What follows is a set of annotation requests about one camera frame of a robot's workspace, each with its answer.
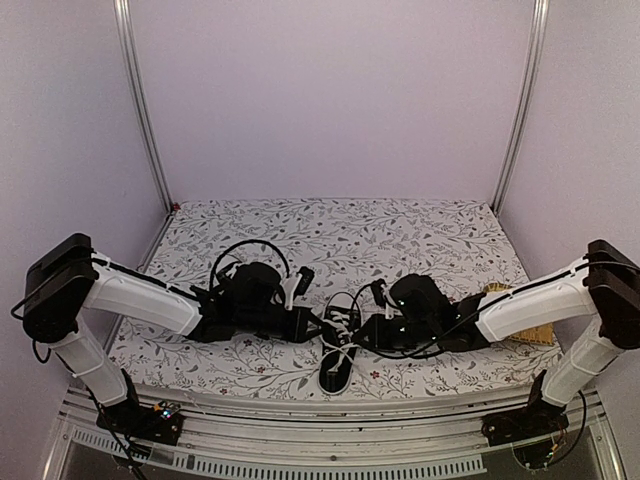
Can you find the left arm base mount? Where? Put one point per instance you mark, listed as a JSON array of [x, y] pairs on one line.
[[161, 423]]

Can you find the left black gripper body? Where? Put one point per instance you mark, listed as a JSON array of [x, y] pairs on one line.
[[293, 333]]

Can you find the woven bamboo tray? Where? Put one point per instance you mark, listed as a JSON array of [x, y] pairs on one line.
[[541, 335]]

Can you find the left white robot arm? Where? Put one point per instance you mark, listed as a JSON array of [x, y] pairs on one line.
[[73, 277]]

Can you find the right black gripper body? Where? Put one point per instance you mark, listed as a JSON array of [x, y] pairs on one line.
[[387, 341]]

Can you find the aluminium frame post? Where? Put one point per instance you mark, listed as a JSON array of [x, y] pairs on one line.
[[126, 35], [534, 54]]

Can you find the floral patterned table mat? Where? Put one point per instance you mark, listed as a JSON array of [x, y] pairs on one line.
[[347, 243]]

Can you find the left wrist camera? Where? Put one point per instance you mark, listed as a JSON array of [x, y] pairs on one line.
[[297, 285]]

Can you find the right aluminium frame post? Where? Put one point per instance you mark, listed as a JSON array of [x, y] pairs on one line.
[[534, 54]]

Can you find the left aluminium frame post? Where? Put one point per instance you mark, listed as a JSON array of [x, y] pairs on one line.
[[126, 35]]

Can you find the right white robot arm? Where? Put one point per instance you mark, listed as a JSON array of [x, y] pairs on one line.
[[602, 285]]

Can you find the front aluminium rail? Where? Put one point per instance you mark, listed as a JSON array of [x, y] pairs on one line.
[[230, 437]]

